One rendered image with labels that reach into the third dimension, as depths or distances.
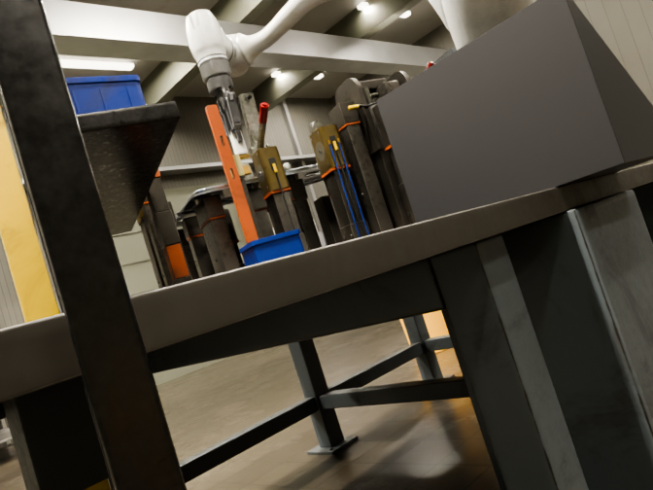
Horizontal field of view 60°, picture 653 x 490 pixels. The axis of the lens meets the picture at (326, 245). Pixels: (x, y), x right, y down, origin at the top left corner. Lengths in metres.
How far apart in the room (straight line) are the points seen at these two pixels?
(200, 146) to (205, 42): 8.44
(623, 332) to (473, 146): 0.38
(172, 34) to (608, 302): 5.62
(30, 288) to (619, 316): 1.63
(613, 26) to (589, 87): 9.02
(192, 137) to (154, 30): 4.27
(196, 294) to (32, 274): 1.59
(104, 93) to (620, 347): 0.98
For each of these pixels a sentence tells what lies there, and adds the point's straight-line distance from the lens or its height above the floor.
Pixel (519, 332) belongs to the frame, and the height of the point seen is 0.52.
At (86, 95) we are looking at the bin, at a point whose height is 1.12.
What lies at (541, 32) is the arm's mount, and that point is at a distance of 0.96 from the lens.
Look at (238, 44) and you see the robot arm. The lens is 1.89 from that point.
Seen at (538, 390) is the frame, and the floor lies 0.44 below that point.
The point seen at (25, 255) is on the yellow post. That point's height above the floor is 1.04.
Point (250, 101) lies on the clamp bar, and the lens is 1.58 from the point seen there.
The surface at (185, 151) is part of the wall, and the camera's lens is 9.97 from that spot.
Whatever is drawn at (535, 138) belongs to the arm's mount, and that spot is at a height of 0.78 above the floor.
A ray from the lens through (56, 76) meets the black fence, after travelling 0.32.
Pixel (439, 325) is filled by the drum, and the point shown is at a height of 0.17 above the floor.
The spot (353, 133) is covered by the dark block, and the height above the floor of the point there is 1.03.
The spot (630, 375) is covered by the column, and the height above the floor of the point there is 0.39.
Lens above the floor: 0.67
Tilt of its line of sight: 4 degrees up
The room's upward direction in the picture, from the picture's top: 18 degrees counter-clockwise
